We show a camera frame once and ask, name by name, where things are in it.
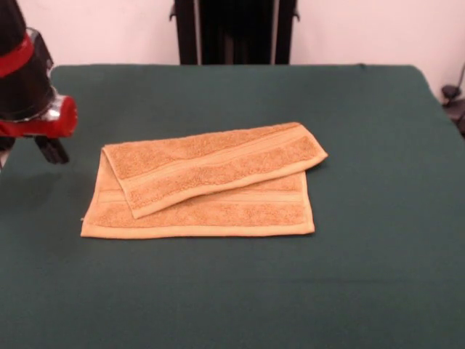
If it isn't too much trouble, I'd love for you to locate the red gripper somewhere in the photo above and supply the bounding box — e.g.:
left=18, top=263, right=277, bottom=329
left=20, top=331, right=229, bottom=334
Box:
left=0, top=95, right=78, bottom=165

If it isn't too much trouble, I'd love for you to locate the orange terry towel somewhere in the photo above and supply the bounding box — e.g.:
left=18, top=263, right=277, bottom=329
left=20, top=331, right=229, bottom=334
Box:
left=79, top=121, right=329, bottom=241

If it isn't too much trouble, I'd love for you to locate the dark green table cloth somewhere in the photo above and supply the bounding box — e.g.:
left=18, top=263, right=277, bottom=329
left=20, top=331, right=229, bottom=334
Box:
left=0, top=63, right=465, bottom=349

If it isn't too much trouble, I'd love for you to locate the black stand base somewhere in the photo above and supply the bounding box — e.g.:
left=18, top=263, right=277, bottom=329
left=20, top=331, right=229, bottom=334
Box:
left=440, top=84, right=465, bottom=139

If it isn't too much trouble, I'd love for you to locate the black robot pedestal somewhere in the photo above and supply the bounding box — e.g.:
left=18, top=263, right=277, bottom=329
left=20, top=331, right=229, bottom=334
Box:
left=167, top=0, right=301, bottom=66

